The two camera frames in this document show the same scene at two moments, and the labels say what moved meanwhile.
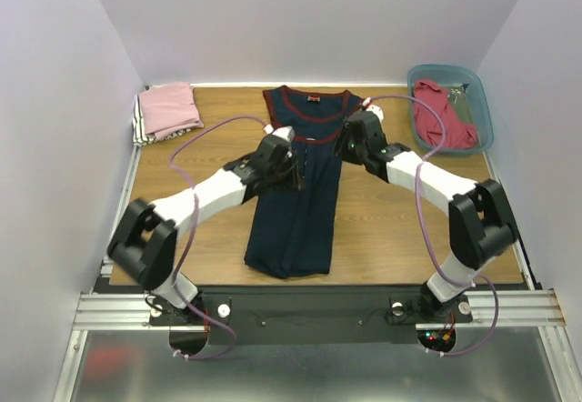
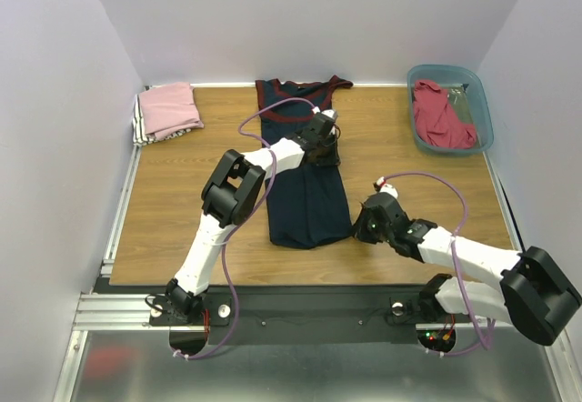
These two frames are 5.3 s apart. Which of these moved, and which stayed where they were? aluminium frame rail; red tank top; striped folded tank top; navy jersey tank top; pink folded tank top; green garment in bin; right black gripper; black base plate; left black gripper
Moved: right black gripper; left black gripper; navy jersey tank top
Stayed: red tank top; aluminium frame rail; black base plate; green garment in bin; pink folded tank top; striped folded tank top
